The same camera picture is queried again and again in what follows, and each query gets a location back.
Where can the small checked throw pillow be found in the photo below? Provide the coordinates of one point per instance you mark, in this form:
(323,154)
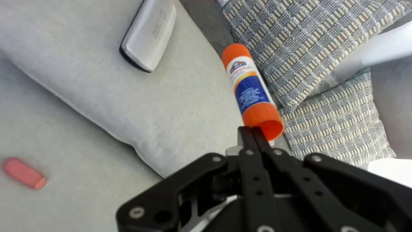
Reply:
(339,124)

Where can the pink eraser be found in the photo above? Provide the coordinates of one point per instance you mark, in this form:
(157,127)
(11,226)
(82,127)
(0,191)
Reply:
(23,173)

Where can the large checked throw pillow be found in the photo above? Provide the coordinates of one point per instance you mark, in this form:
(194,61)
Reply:
(300,43)

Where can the orange white glue stick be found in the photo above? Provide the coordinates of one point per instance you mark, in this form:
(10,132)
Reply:
(251,92)

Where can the tall gray back cushion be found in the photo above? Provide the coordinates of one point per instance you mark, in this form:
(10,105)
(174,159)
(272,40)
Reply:
(393,107)

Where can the gray floor pillow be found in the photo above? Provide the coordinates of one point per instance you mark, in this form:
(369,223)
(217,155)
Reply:
(64,129)
(171,107)

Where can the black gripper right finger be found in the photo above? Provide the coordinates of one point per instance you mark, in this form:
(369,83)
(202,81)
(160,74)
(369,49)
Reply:
(326,194)

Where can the silver glasses case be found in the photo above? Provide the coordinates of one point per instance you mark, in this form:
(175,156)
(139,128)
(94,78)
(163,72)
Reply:
(148,36)

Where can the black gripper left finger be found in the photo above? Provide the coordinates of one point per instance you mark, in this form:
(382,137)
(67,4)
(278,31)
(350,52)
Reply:
(248,188)

